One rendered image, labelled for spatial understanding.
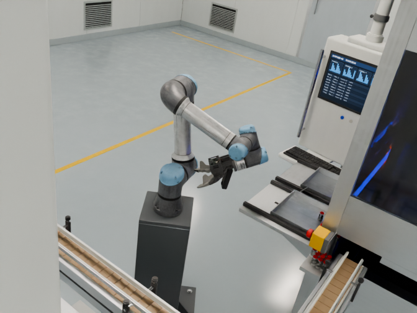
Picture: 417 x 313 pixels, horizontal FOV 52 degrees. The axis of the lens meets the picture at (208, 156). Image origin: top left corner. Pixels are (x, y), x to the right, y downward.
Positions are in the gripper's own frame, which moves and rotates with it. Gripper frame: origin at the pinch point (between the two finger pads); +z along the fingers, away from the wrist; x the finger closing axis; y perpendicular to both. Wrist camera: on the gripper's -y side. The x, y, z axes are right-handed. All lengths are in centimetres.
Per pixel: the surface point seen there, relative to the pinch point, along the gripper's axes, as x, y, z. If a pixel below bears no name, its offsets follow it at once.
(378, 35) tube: -65, 14, -121
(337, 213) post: 35, -13, -54
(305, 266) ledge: 42, -30, -35
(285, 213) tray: 7.2, -29.8, -36.1
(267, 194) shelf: -8.8, -27.8, -31.3
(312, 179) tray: -26, -40, -60
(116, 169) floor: -163, -73, 81
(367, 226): 44, -17, -62
